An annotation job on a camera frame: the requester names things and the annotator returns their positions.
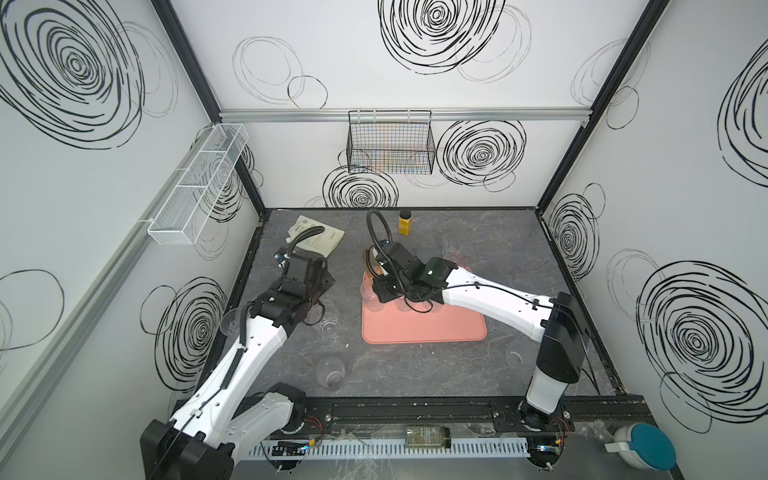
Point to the clear wine glass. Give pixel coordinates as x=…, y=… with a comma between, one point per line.
x=230, y=324

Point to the clear faceted glass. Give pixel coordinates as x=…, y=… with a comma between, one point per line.
x=370, y=300

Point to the clear acrylic wall shelf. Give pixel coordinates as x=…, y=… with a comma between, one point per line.
x=190, y=204

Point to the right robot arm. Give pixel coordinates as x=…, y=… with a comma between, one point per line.
x=557, y=323

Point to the white slotted cable duct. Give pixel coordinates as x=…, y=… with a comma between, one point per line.
x=461, y=448

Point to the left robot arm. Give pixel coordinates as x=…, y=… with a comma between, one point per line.
x=207, y=437

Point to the yellow spice jar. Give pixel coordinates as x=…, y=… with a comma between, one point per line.
x=405, y=222

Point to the green circuit board box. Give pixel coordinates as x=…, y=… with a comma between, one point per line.
x=427, y=437

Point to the black wire basket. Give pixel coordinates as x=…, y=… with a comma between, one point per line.
x=390, y=141

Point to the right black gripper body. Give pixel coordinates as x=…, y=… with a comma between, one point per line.
x=384, y=264

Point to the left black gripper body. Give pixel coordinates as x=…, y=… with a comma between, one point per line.
x=306, y=268

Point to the pink plastic tray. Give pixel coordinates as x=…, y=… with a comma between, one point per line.
x=396, y=323

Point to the amber plastic cup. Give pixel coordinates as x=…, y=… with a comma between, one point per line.
x=368, y=262

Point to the white sugar refill pouch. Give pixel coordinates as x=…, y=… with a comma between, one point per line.
x=324, y=243

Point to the teal white kettle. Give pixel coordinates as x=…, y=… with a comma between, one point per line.
x=643, y=446

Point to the small clear glass front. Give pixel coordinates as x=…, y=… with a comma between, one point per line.
x=330, y=321

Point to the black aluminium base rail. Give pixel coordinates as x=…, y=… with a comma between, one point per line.
x=503, y=412

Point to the clear cup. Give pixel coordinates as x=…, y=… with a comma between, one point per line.
x=330, y=373

